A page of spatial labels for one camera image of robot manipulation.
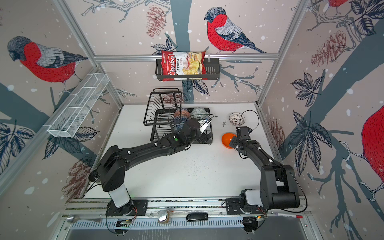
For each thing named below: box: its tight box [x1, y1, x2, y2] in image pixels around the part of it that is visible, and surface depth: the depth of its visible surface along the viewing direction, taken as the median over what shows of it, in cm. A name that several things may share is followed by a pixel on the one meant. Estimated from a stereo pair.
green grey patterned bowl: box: [191, 107, 207, 120], surface depth 113 cm
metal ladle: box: [67, 214, 103, 224], surface depth 71 cm
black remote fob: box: [186, 212, 208, 221], surface depth 70 cm
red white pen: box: [275, 212, 303, 219], surface depth 72 cm
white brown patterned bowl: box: [229, 112, 246, 127], surface depth 109 cm
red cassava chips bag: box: [161, 50, 207, 82], surface depth 90 cm
